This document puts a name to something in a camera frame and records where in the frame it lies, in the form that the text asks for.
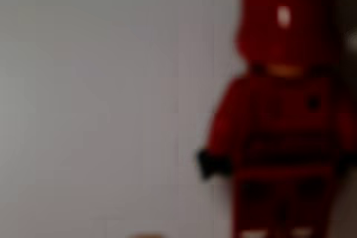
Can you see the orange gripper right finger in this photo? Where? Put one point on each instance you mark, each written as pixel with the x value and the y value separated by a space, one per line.
pixel 348 12

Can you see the red toy figure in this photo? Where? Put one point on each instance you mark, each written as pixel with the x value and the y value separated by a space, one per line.
pixel 281 126

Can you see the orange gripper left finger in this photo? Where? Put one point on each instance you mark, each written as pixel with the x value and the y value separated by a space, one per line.
pixel 145 235

